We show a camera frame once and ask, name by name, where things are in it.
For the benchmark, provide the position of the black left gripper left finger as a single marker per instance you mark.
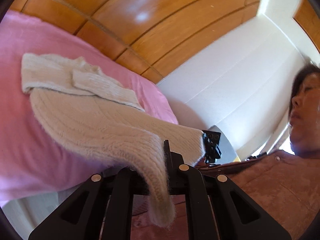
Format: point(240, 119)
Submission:
point(101, 208)

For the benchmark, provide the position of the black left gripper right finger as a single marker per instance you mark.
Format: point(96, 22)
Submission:
point(216, 207)

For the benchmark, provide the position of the cream knitted sweater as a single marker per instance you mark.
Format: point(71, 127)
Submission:
point(95, 116)

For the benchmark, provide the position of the person in brown shirt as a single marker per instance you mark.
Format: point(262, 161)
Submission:
point(286, 185)

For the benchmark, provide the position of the pink bedspread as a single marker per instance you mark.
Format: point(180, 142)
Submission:
point(31, 161)

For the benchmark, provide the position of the wooden panelled wardrobe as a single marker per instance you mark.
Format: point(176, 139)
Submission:
point(149, 37)

